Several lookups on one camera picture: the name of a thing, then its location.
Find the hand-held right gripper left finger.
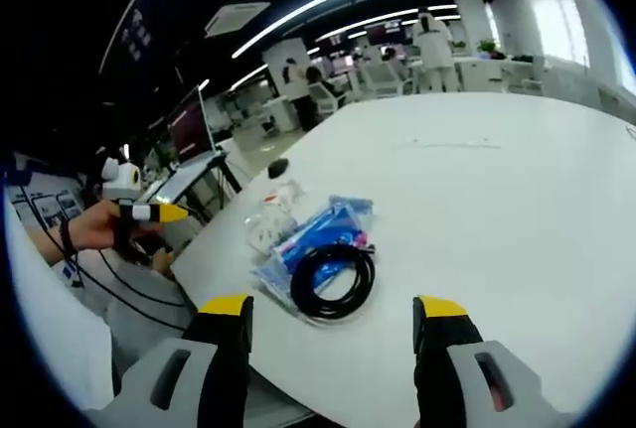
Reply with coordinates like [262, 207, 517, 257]
[86, 292, 254, 428]

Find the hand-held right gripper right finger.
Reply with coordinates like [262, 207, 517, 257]
[411, 294, 577, 428]

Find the clear plastic bag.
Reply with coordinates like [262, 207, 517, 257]
[241, 178, 310, 253]

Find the blue plastic packet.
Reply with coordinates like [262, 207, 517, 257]
[251, 193, 375, 303]

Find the person's left hand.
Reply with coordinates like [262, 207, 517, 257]
[69, 198, 146, 251]

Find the black wristband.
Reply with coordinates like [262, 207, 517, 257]
[58, 217, 80, 259]

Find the display board with pictures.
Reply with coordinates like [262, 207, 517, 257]
[7, 169, 88, 233]

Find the computer monitor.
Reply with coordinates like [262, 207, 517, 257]
[166, 83, 219, 167]

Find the white table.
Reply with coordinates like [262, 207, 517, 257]
[171, 91, 636, 422]

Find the ceiling air vent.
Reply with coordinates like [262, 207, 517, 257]
[204, 0, 272, 40]

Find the white office chair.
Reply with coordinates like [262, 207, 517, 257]
[357, 61, 416, 97]

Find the bright window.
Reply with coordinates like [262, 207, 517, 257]
[519, 0, 636, 99]

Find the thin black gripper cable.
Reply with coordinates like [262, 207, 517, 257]
[72, 246, 193, 311]

